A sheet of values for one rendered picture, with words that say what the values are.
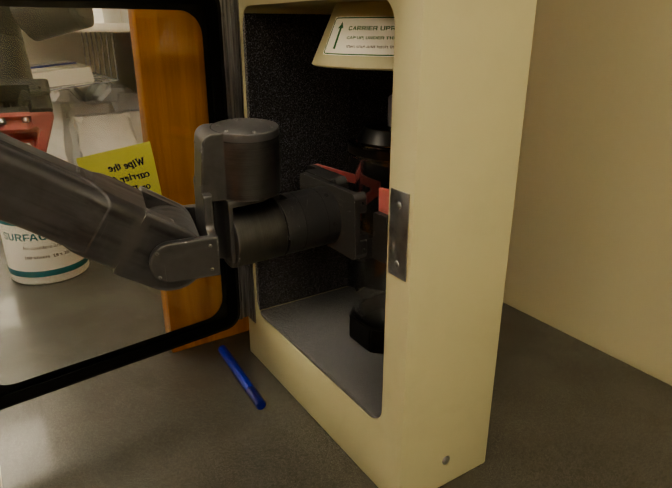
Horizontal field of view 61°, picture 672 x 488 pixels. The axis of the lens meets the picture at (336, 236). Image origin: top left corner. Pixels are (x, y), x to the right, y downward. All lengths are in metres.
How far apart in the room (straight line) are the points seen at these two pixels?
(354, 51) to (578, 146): 0.43
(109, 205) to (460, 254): 0.28
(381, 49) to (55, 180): 0.27
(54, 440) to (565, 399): 0.57
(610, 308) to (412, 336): 0.45
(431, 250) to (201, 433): 0.34
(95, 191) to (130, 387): 0.35
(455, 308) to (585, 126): 0.42
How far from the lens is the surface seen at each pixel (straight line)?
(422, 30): 0.40
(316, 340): 0.65
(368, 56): 0.49
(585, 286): 0.88
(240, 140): 0.46
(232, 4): 0.66
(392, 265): 0.45
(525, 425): 0.69
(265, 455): 0.62
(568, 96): 0.85
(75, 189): 0.46
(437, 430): 0.54
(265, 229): 0.50
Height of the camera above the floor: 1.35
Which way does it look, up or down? 20 degrees down
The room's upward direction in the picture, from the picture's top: straight up
